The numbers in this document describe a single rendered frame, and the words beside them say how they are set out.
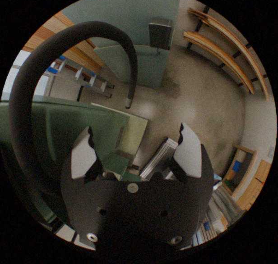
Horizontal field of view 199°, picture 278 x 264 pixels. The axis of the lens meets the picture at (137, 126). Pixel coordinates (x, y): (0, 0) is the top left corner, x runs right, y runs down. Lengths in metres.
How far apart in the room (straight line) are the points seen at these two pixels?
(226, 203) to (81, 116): 0.63
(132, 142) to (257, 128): 3.23
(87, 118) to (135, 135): 0.37
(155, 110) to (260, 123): 3.14
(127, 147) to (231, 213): 0.74
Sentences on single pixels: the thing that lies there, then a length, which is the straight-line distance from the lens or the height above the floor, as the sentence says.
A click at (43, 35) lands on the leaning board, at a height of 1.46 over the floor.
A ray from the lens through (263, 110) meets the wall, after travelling 3.31.
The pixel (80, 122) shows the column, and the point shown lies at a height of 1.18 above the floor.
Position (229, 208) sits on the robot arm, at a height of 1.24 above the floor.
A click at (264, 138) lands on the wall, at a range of 3.09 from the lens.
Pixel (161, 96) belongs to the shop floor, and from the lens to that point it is 1.35.
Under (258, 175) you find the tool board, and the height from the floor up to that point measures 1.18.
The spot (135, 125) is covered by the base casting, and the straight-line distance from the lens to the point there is 0.49.
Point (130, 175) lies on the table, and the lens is 0.55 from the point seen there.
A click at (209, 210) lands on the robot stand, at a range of 1.02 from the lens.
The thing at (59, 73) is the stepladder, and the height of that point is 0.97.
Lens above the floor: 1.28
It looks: 80 degrees down
